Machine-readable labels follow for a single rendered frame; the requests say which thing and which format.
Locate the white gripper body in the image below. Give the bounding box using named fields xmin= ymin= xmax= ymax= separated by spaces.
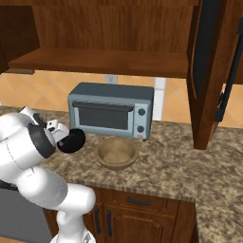
xmin=52 ymin=121 xmax=70 ymax=142

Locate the small black bowl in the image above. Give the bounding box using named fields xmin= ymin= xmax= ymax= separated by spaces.
xmin=57 ymin=127 xmax=86 ymax=155

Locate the large brown wooden bowl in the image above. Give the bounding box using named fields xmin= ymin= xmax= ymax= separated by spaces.
xmin=96 ymin=136 xmax=140 ymax=171

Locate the narrow wooden base cabinet door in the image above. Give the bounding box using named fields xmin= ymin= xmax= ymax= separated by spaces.
xmin=83 ymin=202 xmax=104 ymax=243

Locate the plain wooden cabinet door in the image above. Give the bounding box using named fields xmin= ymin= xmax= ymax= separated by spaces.
xmin=0 ymin=0 xmax=42 ymax=76

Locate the wide wooden base cabinet door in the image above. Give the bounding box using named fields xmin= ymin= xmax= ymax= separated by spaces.
xmin=103 ymin=204 xmax=178 ymax=243

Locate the toaster oven glass door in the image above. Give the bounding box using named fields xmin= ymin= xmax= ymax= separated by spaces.
xmin=71 ymin=100 xmax=135 ymax=134

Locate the grey-blue toaster oven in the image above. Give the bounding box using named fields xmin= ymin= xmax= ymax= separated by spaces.
xmin=67 ymin=82 xmax=156 ymax=141

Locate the grey dishwasher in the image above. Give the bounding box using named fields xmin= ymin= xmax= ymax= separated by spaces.
xmin=0 ymin=179 xmax=54 ymax=243

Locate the wooden drawer front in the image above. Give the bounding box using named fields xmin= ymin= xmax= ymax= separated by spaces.
xmin=114 ymin=189 xmax=175 ymax=213

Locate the dark toaster oven door handle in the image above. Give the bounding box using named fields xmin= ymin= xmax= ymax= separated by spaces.
xmin=71 ymin=101 xmax=135 ymax=113

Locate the white wall outlet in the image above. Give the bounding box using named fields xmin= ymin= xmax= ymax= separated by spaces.
xmin=104 ymin=74 xmax=119 ymax=85

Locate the black base cabinet door handle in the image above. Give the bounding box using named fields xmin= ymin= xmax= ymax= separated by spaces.
xmin=105 ymin=209 xmax=113 ymax=238
xmin=93 ymin=206 xmax=102 ymax=235

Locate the short black drawer handle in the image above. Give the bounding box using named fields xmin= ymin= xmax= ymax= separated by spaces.
xmin=126 ymin=196 xmax=152 ymax=207

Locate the open wooden wall cabinet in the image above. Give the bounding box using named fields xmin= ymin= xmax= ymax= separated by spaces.
xmin=0 ymin=0 xmax=201 ymax=80

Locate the wooden cabinet door, black handle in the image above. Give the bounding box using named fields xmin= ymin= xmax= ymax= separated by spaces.
xmin=186 ymin=0 xmax=243 ymax=151

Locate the long black cabinet door handle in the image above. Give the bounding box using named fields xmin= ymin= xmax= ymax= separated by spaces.
xmin=214 ymin=18 xmax=243 ymax=123

